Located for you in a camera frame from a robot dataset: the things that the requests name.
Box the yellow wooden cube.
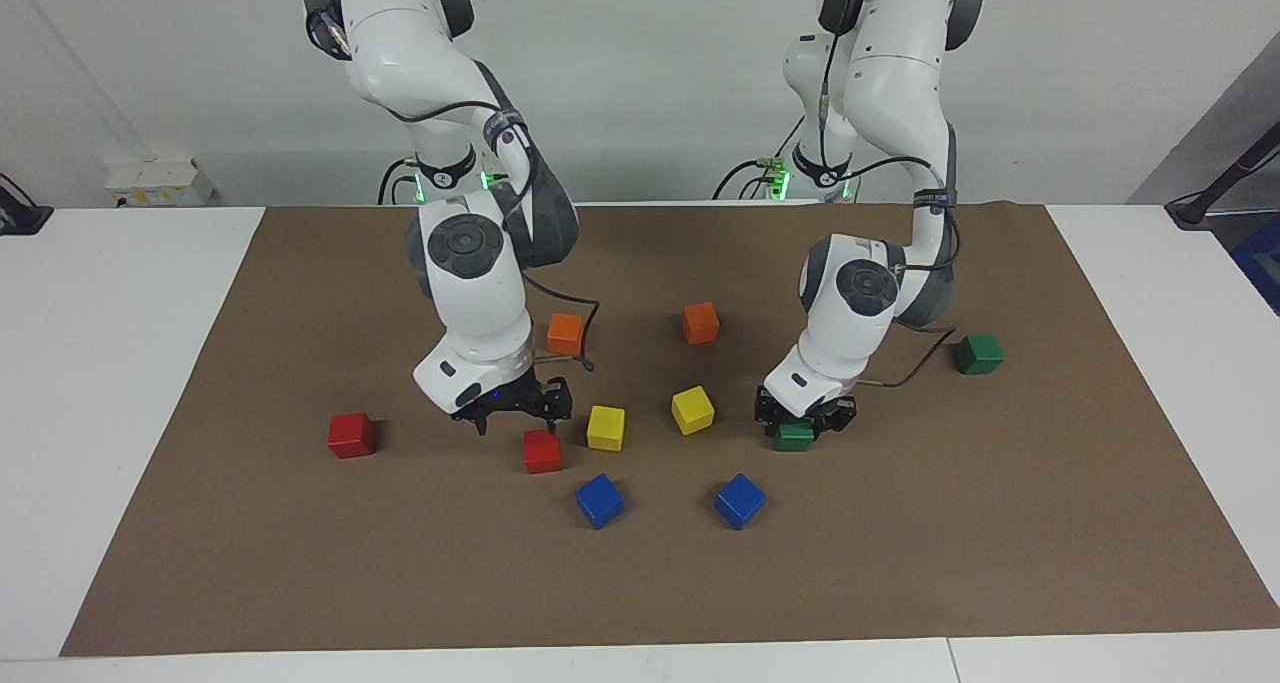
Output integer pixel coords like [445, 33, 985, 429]
[586, 405, 627, 453]
[670, 385, 717, 436]

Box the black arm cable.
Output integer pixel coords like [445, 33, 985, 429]
[815, 23, 961, 390]
[385, 98, 602, 372]

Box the blue wooden cube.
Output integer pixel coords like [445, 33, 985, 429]
[574, 473, 626, 531]
[714, 473, 768, 531]

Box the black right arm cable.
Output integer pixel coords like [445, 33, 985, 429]
[385, 98, 602, 372]

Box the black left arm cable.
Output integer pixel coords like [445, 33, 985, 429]
[815, 23, 961, 390]

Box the blue plastic bin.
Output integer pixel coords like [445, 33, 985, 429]
[1230, 213, 1280, 316]

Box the black clamp mount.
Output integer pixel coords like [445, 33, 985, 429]
[0, 173, 53, 236]

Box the brown table mat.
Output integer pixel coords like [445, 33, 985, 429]
[60, 201, 1280, 658]

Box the red wooden cube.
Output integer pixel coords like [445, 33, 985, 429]
[327, 412, 378, 460]
[522, 429, 563, 475]

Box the white power strip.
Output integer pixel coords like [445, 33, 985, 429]
[105, 158, 217, 209]

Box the black base cable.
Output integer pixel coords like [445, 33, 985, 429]
[712, 113, 806, 202]
[377, 157, 421, 206]

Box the black stand pole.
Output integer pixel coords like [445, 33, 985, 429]
[1165, 121, 1280, 229]

